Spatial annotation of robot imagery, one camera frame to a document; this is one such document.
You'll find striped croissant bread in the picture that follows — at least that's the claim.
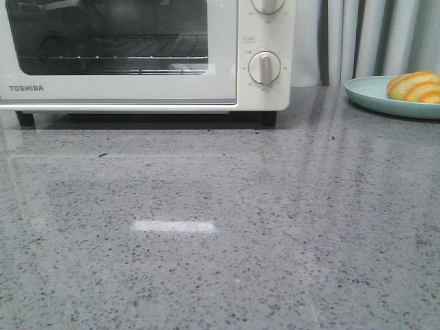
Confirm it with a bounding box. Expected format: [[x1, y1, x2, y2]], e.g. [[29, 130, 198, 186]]
[[387, 71, 439, 104]]

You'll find black oven foot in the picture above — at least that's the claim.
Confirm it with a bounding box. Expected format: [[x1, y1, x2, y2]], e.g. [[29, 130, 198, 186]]
[[262, 111, 277, 127], [15, 111, 35, 127]]

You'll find glass oven door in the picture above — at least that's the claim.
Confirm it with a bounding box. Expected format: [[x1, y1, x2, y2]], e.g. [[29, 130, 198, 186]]
[[1, 1, 242, 113]]

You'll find black oven foot right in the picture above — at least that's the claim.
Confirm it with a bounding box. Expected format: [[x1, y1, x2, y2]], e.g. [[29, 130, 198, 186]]
[[262, 111, 277, 127]]

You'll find white Toshiba toaster oven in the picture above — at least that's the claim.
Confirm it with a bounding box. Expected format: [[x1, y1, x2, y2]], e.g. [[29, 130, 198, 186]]
[[0, 0, 297, 127]]

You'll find grey curtain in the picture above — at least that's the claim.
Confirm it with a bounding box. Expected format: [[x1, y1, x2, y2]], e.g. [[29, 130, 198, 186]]
[[291, 0, 439, 87]]

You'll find oven knob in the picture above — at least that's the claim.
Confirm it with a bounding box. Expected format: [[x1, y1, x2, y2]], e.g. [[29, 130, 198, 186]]
[[251, 0, 285, 15], [249, 52, 281, 86]]

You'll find upper oven knob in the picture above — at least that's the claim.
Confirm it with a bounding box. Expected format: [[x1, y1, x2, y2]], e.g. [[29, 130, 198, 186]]
[[251, 0, 285, 15]]

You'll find wire oven rack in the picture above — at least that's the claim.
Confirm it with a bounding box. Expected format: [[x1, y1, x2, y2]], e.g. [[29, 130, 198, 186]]
[[36, 34, 209, 75]]

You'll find lower oven knob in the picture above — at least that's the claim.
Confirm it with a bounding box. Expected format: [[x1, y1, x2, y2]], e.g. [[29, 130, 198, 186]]
[[249, 52, 281, 86]]

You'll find teal round plate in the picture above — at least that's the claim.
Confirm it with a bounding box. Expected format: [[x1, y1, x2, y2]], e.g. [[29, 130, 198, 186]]
[[344, 76, 439, 120]]

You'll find black oven foot left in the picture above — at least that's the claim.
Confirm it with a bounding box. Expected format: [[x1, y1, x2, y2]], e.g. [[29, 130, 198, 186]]
[[15, 111, 35, 127]]

